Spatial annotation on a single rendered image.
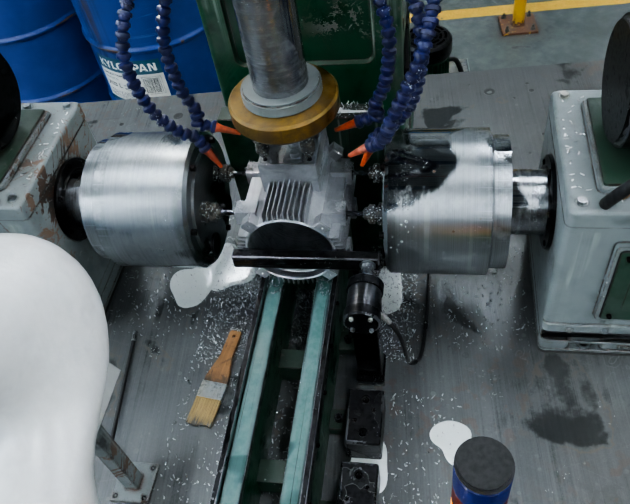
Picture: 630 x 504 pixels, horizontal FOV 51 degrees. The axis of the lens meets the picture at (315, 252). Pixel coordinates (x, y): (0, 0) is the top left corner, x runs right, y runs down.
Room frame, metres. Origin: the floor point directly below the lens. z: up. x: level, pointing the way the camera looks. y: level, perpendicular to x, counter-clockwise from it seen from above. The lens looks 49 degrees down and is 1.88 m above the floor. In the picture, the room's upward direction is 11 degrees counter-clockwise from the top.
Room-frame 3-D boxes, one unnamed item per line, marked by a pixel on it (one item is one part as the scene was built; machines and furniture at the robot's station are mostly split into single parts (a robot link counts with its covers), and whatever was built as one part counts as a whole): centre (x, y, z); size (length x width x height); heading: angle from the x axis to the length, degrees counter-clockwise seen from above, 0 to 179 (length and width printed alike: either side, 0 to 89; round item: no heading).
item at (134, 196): (0.94, 0.31, 1.04); 0.37 x 0.25 x 0.25; 74
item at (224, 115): (1.01, -0.03, 0.97); 0.30 x 0.11 x 0.34; 74
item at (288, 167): (0.90, 0.00, 1.11); 0.12 x 0.11 x 0.07; 164
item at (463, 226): (0.78, -0.26, 1.04); 0.41 x 0.25 x 0.25; 74
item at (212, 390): (0.68, 0.22, 0.80); 0.21 x 0.05 x 0.01; 156
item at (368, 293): (0.79, -0.15, 0.92); 0.45 x 0.13 x 0.24; 164
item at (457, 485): (0.26, -0.13, 1.19); 0.06 x 0.06 x 0.04
